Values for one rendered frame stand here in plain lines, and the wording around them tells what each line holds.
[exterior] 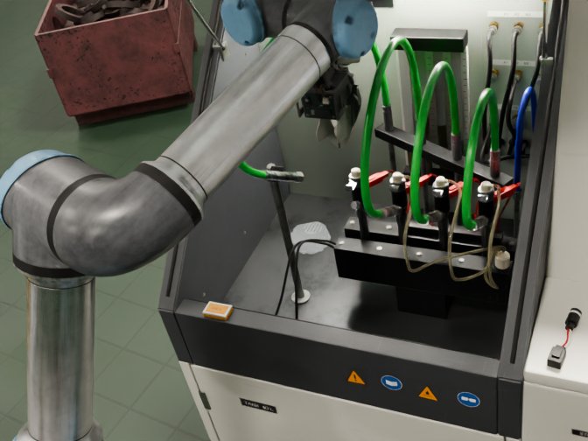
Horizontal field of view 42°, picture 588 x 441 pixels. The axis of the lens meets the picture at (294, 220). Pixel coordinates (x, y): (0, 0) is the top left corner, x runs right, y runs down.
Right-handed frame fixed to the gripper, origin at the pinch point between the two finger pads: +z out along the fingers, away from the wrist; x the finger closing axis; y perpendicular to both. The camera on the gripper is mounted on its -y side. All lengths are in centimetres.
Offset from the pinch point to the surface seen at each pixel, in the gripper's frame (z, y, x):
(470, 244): 26.4, -6.3, 20.4
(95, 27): 69, -170, -199
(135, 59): 90, -176, -187
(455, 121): 5.3, -16.0, 16.0
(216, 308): 28.1, 19.4, -22.3
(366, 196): 2.7, 11.4, 8.1
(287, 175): 8.3, 1.4, -11.2
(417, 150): -4.4, 7.4, 16.1
